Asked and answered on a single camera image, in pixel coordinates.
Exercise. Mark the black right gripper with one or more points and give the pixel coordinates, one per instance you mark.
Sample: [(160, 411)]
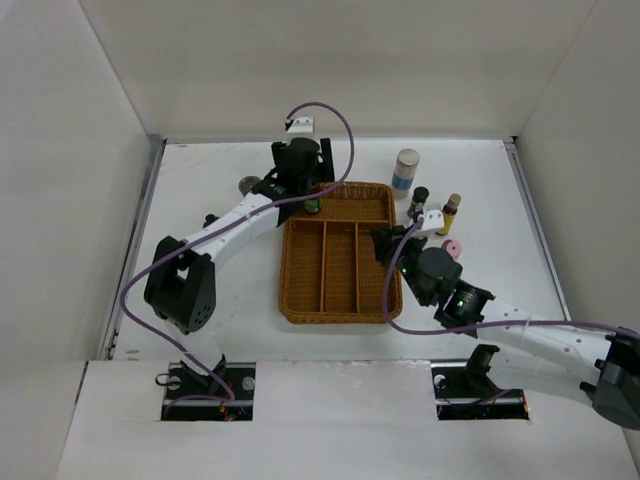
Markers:
[(384, 241)]

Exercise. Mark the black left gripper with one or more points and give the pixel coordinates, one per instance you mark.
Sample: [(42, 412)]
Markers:
[(322, 167)]

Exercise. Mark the green label sauce bottle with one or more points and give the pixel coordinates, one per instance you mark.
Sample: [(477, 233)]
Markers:
[(313, 206)]

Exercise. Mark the tall white pearl jar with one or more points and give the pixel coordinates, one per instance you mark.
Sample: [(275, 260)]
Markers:
[(406, 164)]

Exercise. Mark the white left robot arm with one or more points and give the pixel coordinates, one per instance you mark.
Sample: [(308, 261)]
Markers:
[(181, 286)]

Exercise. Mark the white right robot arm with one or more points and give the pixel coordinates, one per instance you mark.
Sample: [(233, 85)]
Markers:
[(593, 364)]

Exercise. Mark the dark pepper spice bottle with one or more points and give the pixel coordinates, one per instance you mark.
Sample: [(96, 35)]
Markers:
[(418, 201)]

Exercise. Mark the pink lid spice shaker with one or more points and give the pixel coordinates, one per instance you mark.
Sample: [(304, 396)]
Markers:
[(453, 248)]

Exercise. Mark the yellow label brown bottle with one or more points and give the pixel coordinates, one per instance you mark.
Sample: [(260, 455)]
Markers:
[(449, 212)]

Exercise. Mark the brown wicker divided basket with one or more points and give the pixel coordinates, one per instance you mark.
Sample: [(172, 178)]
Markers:
[(329, 273)]

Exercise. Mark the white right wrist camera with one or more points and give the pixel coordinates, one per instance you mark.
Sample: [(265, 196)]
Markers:
[(428, 222)]

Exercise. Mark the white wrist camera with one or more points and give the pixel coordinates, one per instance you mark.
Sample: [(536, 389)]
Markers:
[(428, 222), (301, 126)]

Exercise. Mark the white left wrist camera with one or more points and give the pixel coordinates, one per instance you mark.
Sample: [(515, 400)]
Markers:
[(301, 126)]

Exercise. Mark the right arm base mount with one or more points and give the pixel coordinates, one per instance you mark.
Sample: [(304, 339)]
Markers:
[(464, 392)]

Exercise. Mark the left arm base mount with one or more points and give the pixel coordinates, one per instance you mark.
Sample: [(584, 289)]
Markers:
[(190, 397)]

